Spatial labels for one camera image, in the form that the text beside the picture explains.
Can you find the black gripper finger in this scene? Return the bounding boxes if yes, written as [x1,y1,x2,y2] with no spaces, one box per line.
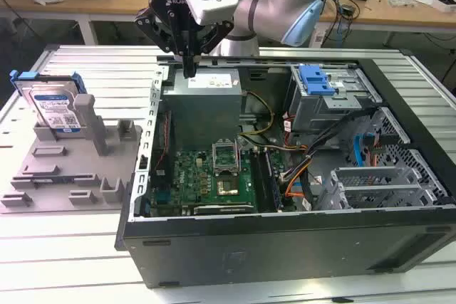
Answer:
[134,7,191,79]
[190,21,235,79]

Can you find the hard disk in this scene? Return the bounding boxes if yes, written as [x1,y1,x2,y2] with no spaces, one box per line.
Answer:
[9,70,88,134]

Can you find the grey power supply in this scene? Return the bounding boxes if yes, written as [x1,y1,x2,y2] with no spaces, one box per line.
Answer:
[162,68,247,143]

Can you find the blue drive cage latch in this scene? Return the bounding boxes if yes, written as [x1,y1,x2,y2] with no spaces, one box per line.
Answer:
[299,64,338,97]

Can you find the metal socket cover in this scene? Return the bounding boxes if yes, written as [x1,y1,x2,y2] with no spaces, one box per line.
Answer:
[212,141,244,177]

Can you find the grey metal drive cage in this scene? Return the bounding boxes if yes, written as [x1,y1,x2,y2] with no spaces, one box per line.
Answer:
[288,65,384,134]

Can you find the green motherboard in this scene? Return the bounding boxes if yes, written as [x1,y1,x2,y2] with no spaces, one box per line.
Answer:
[149,149,286,218]

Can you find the CPU socket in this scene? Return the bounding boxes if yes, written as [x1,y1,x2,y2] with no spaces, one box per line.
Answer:
[215,174,243,199]

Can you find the RAM stick in slot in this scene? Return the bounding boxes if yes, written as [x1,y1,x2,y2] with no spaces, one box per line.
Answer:
[265,150,285,211]

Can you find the grey parts rack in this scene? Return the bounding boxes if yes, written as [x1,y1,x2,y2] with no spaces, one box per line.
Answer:
[0,93,143,216]

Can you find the black graphics card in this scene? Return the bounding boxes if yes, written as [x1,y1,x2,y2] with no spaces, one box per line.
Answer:
[194,204,257,216]

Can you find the RAM stick on rack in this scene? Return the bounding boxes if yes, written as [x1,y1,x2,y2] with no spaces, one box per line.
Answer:
[33,174,94,182]

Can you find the black open PC case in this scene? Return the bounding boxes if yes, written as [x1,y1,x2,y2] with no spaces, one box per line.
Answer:
[113,49,456,289]

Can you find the wooden desk white frame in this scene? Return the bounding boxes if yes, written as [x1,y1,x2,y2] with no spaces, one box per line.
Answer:
[316,0,456,47]
[0,0,229,47]

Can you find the yellow wires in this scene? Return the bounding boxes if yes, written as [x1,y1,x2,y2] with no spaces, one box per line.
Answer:
[238,92,275,137]

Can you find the black cable bundle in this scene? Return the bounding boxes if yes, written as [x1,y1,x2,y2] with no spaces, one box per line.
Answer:
[301,106,378,212]

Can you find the orange wire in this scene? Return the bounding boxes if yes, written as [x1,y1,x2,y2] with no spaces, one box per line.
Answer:
[284,175,311,200]

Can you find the blue wire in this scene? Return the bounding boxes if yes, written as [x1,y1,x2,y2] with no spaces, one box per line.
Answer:
[354,132,371,168]

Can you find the red wire with black plug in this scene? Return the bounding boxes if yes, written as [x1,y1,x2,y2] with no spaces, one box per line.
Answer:
[366,134,388,168]

